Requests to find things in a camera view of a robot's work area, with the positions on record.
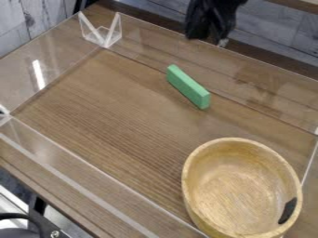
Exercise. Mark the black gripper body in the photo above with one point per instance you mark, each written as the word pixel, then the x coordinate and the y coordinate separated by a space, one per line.
pixel 211 19

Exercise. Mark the green rectangular stick block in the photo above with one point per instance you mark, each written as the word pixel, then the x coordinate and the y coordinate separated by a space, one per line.
pixel 188 87

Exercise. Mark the round wooden bowl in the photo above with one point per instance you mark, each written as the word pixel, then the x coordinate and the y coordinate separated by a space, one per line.
pixel 240 190

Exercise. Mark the clear acrylic tray enclosure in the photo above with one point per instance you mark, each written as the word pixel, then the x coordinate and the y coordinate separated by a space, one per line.
pixel 96 130

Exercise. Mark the black metal stand bracket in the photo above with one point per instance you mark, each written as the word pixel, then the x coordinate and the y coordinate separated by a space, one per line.
pixel 48 230

